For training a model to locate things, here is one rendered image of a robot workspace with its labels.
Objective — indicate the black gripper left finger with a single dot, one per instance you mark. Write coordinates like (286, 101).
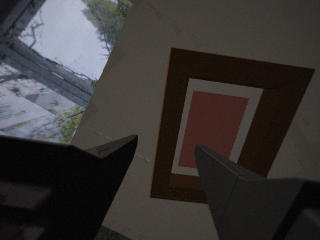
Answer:
(88, 180)

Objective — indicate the dark brown picture frame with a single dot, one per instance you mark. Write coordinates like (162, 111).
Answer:
(240, 108)

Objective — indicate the beige wall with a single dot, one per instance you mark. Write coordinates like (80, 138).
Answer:
(128, 97)

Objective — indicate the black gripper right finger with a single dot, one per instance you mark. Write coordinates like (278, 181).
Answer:
(247, 206)

